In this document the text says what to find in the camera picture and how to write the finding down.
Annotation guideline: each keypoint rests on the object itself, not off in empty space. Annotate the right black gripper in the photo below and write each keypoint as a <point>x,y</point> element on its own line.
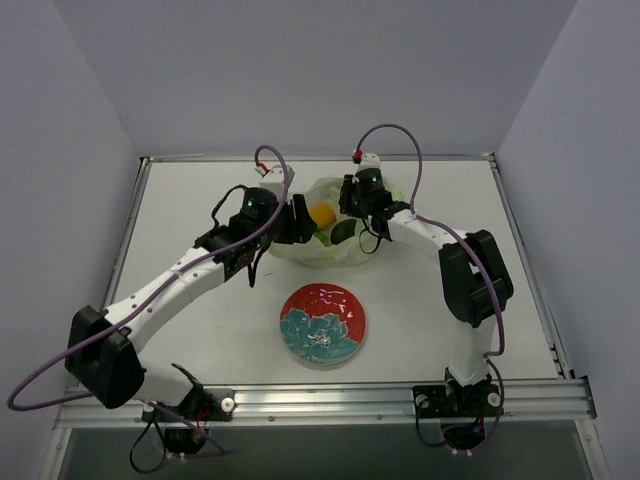
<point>350,198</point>

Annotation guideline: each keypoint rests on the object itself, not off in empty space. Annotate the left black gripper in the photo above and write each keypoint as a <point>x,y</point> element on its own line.
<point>296,220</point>

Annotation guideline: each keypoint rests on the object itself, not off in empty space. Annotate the orange fake fruit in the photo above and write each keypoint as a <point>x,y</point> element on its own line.
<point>323,215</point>

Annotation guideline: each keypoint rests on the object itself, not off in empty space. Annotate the dark green fake avocado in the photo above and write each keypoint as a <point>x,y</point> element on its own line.
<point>343,231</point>

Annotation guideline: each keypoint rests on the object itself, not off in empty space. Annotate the green avocado-print plastic bag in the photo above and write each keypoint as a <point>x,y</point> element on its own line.
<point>352,252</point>

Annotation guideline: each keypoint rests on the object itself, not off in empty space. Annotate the light green fake fruit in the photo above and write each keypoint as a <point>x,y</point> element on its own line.
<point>324,238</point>

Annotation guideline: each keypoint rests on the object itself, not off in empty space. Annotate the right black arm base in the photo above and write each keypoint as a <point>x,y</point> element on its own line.
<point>468,415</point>

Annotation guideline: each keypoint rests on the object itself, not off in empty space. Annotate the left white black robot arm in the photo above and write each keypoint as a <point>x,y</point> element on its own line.
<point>106,345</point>

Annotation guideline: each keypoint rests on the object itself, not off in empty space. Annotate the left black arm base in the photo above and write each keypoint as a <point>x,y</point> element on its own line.
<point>181,409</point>

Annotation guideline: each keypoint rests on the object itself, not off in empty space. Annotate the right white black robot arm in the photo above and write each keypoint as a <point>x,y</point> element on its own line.
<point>475,282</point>

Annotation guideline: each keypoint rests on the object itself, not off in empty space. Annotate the red and teal flower plate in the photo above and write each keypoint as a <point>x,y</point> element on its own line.
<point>323,324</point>

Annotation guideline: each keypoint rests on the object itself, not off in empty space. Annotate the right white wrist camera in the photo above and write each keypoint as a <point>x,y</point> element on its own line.
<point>365,160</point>

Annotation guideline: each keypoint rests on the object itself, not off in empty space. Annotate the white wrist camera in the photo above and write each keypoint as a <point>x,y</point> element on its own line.
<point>365,160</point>
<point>275,179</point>

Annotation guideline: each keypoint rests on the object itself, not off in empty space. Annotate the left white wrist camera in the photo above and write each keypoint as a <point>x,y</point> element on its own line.
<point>275,179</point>

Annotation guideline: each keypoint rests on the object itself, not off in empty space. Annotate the aluminium front rail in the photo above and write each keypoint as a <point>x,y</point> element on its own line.
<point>348,404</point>

